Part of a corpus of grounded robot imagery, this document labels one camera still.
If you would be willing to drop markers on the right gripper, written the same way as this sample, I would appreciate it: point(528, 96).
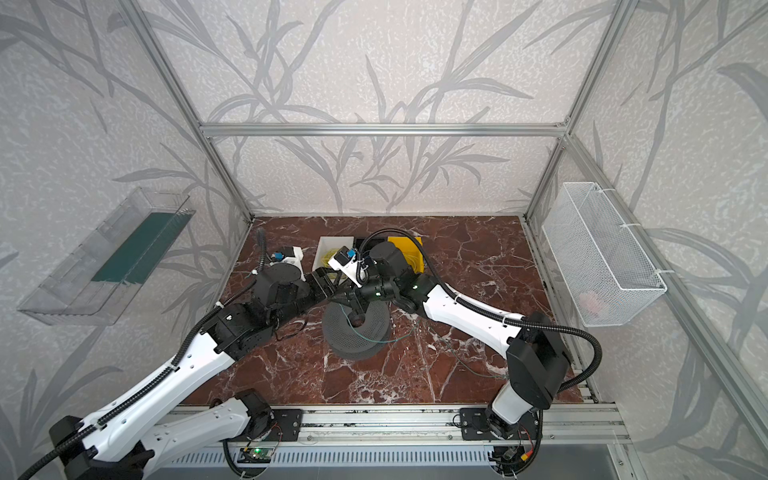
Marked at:
point(363, 288)

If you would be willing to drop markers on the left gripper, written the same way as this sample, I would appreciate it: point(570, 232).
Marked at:
point(323, 282)

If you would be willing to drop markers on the left controller board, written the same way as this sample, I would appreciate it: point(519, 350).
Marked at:
point(255, 455)

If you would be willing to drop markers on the black storage bin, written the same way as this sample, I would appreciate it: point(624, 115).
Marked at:
point(361, 245)

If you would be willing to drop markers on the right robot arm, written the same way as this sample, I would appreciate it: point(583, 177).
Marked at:
point(536, 356)

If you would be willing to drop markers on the clear plastic wall tray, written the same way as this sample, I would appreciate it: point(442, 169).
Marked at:
point(95, 284)

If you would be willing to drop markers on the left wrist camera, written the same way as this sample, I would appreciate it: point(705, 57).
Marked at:
point(292, 255)

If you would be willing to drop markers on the grey perforated spool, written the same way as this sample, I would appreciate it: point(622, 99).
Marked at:
point(356, 337)

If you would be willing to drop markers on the white storage bin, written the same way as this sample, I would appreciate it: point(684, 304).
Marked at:
point(328, 246)

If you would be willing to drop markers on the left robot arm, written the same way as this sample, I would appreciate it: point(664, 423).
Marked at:
point(127, 439)

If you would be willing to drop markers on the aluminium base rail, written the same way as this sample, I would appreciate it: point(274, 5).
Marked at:
point(378, 426)

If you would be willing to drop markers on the pink object in basket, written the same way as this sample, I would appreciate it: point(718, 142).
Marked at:
point(592, 303)

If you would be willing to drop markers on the yellow storage bin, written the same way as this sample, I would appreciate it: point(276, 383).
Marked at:
point(411, 252)

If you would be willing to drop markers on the white wire basket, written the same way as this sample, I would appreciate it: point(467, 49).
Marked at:
point(596, 249)

